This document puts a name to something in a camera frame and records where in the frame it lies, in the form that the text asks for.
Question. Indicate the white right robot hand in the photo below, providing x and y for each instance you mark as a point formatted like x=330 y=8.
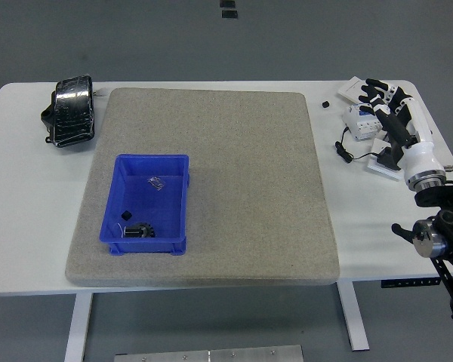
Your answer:
x=419 y=154

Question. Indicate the large black bevel gear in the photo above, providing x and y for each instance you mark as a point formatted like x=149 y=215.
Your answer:
x=148 y=230

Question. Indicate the small black spur gear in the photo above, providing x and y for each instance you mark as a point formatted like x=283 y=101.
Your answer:
x=131 y=231

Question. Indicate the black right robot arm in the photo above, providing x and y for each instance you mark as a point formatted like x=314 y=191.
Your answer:
x=441 y=196

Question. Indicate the blue plastic box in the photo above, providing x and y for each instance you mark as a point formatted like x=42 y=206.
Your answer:
x=147 y=203

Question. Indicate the black power adapter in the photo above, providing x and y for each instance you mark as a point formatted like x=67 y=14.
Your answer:
x=383 y=156

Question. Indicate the white socket plate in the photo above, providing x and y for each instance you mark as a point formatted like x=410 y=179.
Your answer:
x=379 y=169

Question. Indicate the white circuit breaker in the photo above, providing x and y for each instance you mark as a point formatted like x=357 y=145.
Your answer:
x=358 y=124

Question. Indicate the black table control panel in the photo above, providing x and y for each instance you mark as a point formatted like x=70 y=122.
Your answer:
x=409 y=283

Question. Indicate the white table leg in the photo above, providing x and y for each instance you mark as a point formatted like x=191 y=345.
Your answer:
x=78 y=328
x=353 y=316

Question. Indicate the grey-brown felt mat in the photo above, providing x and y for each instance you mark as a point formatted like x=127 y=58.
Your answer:
x=219 y=135

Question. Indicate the black floor socket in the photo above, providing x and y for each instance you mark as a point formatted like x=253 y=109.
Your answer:
x=230 y=14
x=227 y=3

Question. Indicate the small clear plastic bag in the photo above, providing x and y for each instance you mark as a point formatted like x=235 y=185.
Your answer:
x=156 y=183

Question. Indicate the black tape-wrapped device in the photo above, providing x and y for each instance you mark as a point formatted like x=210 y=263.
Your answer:
x=73 y=109

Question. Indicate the white wall switch plate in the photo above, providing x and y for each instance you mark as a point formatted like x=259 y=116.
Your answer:
x=349 y=89

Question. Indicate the grey metal base plate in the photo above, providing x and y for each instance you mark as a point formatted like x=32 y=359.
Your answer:
x=207 y=354

